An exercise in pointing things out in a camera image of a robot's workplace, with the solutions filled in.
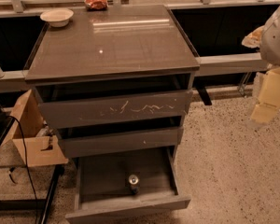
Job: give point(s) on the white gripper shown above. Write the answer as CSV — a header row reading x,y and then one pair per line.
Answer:
x,y
276,40

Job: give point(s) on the redbull can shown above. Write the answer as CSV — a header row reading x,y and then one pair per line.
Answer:
x,y
134,183

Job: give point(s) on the dark grey drawer cabinet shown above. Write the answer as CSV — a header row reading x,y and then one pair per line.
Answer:
x,y
121,51

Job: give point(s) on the top grey drawer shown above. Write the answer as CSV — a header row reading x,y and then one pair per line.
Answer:
x,y
114,109

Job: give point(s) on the middle grey drawer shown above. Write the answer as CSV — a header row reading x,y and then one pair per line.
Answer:
x,y
119,142

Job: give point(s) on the open bottom grey drawer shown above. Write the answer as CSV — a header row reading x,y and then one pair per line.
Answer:
x,y
103,191

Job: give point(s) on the red snack bag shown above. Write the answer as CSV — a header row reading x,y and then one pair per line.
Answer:
x,y
96,4

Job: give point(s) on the white bowl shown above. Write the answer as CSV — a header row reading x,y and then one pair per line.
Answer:
x,y
58,17

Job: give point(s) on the cardboard box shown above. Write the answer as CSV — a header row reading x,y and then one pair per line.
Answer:
x,y
36,150

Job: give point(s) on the grey window ledge rail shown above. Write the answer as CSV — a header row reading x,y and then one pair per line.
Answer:
x,y
230,64

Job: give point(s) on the black metal cart frame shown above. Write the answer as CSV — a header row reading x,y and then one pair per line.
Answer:
x,y
23,182

